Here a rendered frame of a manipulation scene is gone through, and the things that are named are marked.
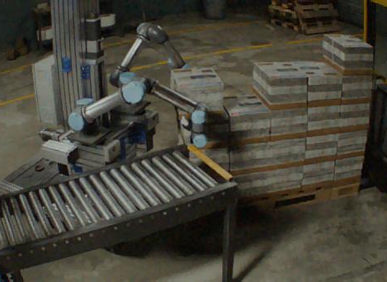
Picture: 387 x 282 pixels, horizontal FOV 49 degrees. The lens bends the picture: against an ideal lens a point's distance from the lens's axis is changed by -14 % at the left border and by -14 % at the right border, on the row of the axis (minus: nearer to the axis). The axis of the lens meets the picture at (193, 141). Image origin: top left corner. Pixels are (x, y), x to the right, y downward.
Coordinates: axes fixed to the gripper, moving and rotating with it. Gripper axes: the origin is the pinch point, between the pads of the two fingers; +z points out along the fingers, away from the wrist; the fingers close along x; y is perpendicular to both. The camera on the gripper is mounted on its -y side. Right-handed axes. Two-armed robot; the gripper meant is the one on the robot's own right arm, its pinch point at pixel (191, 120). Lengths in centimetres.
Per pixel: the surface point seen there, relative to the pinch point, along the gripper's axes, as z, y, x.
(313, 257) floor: -55, -85, -74
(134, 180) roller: -55, -6, 39
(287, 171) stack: 9, -51, -71
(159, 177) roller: -55, -6, 26
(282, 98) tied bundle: 9, 6, -64
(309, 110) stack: 10, -5, -85
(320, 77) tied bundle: 9, 20, -94
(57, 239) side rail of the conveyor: -104, -5, 80
